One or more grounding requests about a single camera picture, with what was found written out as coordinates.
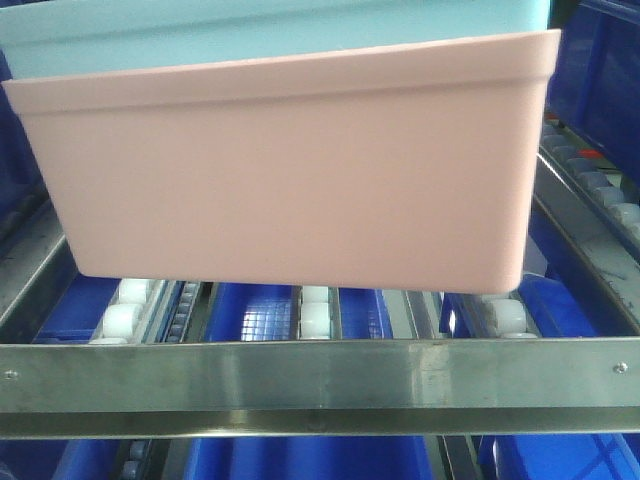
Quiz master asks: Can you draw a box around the pink plastic box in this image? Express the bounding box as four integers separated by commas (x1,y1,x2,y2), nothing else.
4,30,560,293

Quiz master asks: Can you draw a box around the light blue plastic box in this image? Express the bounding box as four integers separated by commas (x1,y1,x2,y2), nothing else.
1,1,551,79

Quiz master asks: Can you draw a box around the stainless steel shelf rack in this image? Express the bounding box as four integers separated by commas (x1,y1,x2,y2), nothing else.
0,114,640,480

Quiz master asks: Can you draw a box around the blue crate lower shelf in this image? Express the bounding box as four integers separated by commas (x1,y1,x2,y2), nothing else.
34,279,640,480

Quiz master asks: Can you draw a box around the white roller track middle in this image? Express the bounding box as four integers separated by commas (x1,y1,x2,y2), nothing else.
300,286,331,340

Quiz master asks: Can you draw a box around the white roller track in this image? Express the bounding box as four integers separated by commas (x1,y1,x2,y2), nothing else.
489,117,640,341
300,286,331,340
89,278,166,345

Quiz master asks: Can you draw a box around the white roller track left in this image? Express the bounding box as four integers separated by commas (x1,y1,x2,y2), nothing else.
89,278,166,345

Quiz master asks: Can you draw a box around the white roller track right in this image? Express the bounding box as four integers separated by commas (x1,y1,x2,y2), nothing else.
489,117,640,341

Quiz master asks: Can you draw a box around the blue crate upper left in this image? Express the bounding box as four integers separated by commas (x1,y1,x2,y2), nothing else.
0,49,46,231

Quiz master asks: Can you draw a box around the blue crate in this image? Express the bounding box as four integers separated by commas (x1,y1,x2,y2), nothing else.
547,1,639,182
0,49,46,231

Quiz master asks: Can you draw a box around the blue crate upper right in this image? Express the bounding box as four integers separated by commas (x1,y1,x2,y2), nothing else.
547,1,639,182

